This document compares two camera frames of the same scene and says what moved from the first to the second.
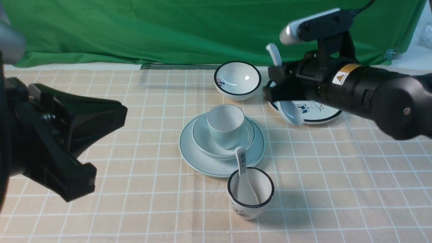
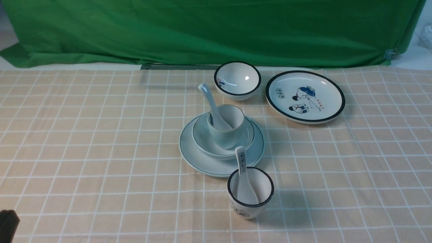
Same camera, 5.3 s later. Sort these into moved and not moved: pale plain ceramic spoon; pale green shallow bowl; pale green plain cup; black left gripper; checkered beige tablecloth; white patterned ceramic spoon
Moved: pale plain ceramic spoon; black left gripper
Not moved: pale green plain cup; pale green shallow bowl; white patterned ceramic spoon; checkered beige tablecloth
